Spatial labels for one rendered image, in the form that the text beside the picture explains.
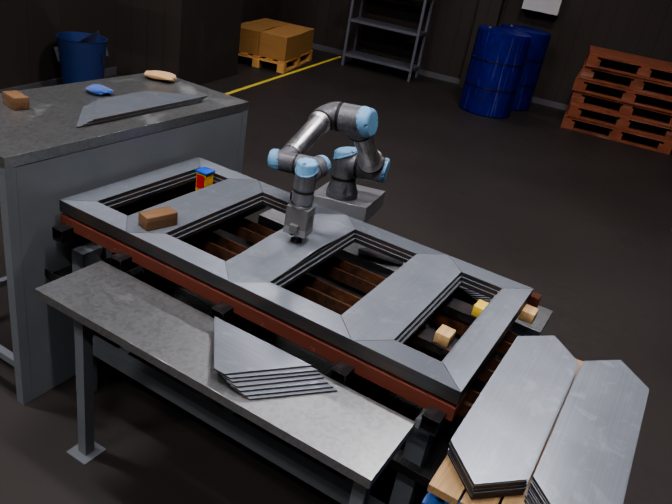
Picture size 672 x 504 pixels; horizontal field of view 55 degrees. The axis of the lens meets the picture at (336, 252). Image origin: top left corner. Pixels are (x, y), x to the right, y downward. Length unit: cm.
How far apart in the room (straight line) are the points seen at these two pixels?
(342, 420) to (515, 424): 44
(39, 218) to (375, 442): 147
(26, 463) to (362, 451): 141
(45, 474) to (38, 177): 105
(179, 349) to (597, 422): 116
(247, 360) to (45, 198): 106
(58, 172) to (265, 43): 645
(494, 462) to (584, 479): 21
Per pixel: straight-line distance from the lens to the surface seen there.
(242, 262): 215
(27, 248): 256
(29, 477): 265
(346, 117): 256
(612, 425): 191
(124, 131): 268
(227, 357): 184
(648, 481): 323
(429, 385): 181
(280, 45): 869
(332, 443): 169
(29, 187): 247
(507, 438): 171
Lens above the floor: 191
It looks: 27 degrees down
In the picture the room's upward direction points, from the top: 10 degrees clockwise
